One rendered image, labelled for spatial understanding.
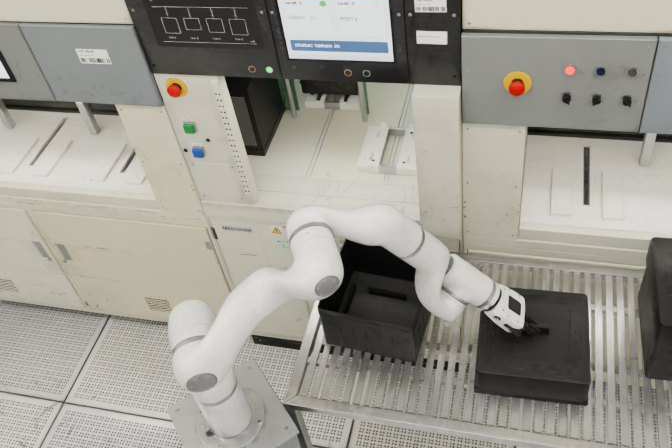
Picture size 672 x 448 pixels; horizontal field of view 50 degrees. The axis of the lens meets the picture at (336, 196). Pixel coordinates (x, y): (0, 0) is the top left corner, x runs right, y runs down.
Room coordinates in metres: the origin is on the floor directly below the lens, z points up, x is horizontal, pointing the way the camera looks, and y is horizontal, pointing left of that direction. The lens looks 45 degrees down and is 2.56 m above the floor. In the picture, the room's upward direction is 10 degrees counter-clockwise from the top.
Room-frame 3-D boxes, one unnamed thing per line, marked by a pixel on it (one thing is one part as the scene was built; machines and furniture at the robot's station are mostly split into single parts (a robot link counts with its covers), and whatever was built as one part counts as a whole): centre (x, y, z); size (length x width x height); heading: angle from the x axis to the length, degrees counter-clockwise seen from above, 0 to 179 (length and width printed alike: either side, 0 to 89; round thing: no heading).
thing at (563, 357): (1.06, -0.46, 0.83); 0.29 x 0.29 x 0.13; 71
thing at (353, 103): (2.24, -0.08, 0.89); 0.22 x 0.21 x 0.04; 159
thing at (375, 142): (1.85, -0.22, 0.89); 0.22 x 0.21 x 0.04; 159
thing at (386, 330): (1.27, -0.07, 0.85); 0.28 x 0.28 x 0.17; 64
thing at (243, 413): (1.02, 0.39, 0.85); 0.19 x 0.19 x 0.18
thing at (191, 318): (1.06, 0.40, 1.07); 0.19 x 0.12 x 0.24; 8
